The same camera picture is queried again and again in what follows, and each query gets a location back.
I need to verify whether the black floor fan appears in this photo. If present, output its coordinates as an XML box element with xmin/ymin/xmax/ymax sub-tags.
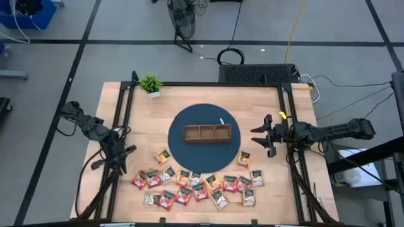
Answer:
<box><xmin>166</xmin><ymin>0</ymin><xmax>197</xmax><ymax>54</ymax></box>

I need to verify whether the black perforated computer case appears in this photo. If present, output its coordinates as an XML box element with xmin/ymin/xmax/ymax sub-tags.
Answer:
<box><xmin>218</xmin><ymin>63</ymin><xmax>301</xmax><ymax>84</ymax></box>

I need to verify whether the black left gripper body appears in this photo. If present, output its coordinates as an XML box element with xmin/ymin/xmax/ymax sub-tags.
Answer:
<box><xmin>91</xmin><ymin>141</ymin><xmax>138</xmax><ymax>170</ymax></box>

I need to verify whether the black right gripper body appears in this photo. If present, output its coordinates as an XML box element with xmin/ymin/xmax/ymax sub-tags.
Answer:
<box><xmin>264</xmin><ymin>114</ymin><xmax>287</xmax><ymax>158</ymax></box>

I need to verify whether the white box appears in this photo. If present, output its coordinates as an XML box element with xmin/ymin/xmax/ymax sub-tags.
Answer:
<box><xmin>336</xmin><ymin>148</ymin><xmax>385</xmax><ymax>189</ymax></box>

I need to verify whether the clear plastic bottle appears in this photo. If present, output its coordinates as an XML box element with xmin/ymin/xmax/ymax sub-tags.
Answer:
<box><xmin>330</xmin><ymin>168</ymin><xmax>363</xmax><ymax>187</ymax></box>

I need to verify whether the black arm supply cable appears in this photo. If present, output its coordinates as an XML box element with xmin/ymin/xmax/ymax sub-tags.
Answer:
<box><xmin>74</xmin><ymin>148</ymin><xmax>107</xmax><ymax>218</ymax></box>

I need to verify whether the round dark blue placemat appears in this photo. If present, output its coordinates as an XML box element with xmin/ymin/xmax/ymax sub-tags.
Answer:
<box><xmin>167</xmin><ymin>103</ymin><xmax>241</xmax><ymax>174</ymax></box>

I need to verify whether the coiled black cable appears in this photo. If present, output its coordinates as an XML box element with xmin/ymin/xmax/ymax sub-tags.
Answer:
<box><xmin>216</xmin><ymin>0</ymin><xmax>246</xmax><ymax>66</ymax></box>

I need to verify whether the white floor cable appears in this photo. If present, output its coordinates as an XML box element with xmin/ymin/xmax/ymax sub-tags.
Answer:
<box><xmin>0</xmin><ymin>0</ymin><xmax>45</xmax><ymax>45</ymax></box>
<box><xmin>299</xmin><ymin>73</ymin><xmax>321</xmax><ymax>104</ymax></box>

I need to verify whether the blue plastic bin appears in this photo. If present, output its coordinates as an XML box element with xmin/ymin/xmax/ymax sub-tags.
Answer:
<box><xmin>0</xmin><ymin>0</ymin><xmax>57</xmax><ymax>30</ymax></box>

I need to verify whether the dark grey post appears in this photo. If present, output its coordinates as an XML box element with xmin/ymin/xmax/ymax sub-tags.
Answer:
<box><xmin>391</xmin><ymin>71</ymin><xmax>404</xmax><ymax>127</ymax></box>

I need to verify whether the green plant in white pot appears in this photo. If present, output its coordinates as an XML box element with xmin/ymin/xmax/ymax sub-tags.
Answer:
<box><xmin>138</xmin><ymin>74</ymin><xmax>164</xmax><ymax>99</ymax></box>

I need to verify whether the orange peach tea packet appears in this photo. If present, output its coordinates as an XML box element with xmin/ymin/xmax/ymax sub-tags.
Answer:
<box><xmin>175</xmin><ymin>170</ymin><xmax>191</xmax><ymax>189</ymax></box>
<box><xmin>237</xmin><ymin>151</ymin><xmax>252</xmax><ymax>170</ymax></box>
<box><xmin>153</xmin><ymin>149</ymin><xmax>172</xmax><ymax>166</ymax></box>
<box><xmin>203</xmin><ymin>174</ymin><xmax>223</xmax><ymax>194</ymax></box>

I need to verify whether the red strawberry tea packet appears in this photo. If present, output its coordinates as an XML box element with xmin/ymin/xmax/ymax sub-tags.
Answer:
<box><xmin>193</xmin><ymin>183</ymin><xmax>210</xmax><ymax>202</ymax></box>
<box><xmin>174</xmin><ymin>187</ymin><xmax>193</xmax><ymax>206</ymax></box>
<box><xmin>145</xmin><ymin>170</ymin><xmax>162</xmax><ymax>189</ymax></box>
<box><xmin>131</xmin><ymin>170</ymin><xmax>148</xmax><ymax>190</ymax></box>
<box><xmin>222</xmin><ymin>175</ymin><xmax>238</xmax><ymax>193</ymax></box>
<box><xmin>157</xmin><ymin>190</ymin><xmax>176</xmax><ymax>211</ymax></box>
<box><xmin>236</xmin><ymin>176</ymin><xmax>253</xmax><ymax>193</ymax></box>

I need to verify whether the black metal beam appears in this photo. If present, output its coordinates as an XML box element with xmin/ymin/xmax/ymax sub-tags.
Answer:
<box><xmin>326</xmin><ymin>135</ymin><xmax>404</xmax><ymax>177</ymax></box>

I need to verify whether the thin black floor cable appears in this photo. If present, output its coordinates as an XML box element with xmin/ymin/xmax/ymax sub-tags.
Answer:
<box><xmin>304</xmin><ymin>74</ymin><xmax>394</xmax><ymax>88</ymax></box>
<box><xmin>362</xmin><ymin>93</ymin><xmax>396</xmax><ymax>120</ymax></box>
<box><xmin>316</xmin><ymin>84</ymin><xmax>394</xmax><ymax>122</ymax></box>

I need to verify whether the wooden three-compartment tray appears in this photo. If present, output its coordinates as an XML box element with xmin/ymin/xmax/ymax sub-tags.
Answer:
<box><xmin>183</xmin><ymin>124</ymin><xmax>233</xmax><ymax>144</ymax></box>

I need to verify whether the grey metal bar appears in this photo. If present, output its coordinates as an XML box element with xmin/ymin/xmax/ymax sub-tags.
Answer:
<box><xmin>0</xmin><ymin>69</ymin><xmax>30</xmax><ymax>81</ymax></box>

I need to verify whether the yellow cable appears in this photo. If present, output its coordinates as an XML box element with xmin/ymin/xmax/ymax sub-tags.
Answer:
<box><xmin>283</xmin><ymin>0</ymin><xmax>307</xmax><ymax>64</ymax></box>

